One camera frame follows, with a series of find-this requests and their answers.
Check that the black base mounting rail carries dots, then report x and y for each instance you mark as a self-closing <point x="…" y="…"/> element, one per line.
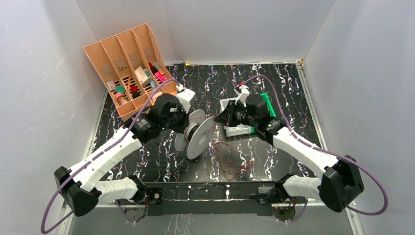
<point x="257" y="197"/>

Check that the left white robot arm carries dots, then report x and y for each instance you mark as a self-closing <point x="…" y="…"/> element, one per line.
<point x="81" y="185"/>

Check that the green plastic bin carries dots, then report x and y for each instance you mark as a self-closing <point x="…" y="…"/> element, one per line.
<point x="268" y="105"/>

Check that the pink tape roll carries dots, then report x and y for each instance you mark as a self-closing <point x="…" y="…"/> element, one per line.
<point x="120" y="95"/>

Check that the white perforated filament spool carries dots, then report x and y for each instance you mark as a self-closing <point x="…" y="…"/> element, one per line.
<point x="196" y="136"/>

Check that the white label box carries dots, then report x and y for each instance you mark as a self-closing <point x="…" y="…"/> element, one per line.
<point x="142" y="77"/>

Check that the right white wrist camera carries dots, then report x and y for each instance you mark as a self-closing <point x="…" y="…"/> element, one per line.
<point x="242" y="92"/>

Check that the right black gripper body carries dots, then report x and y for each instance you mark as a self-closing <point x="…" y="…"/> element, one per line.
<point x="239" y="115"/>

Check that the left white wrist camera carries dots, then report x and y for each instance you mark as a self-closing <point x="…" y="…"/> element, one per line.
<point x="185" y="96"/>

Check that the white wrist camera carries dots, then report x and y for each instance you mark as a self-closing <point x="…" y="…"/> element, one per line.
<point x="242" y="92"/>
<point x="185" y="96"/>

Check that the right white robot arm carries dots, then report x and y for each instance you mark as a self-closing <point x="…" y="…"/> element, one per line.
<point x="337" y="182"/>

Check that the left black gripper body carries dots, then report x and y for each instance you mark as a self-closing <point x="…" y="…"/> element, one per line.
<point x="181" y="122"/>

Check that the peach desk file organizer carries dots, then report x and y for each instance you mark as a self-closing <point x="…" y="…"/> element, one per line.
<point x="116" y="58"/>

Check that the white plastic bin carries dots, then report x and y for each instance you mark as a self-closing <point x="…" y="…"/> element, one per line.
<point x="238" y="130"/>

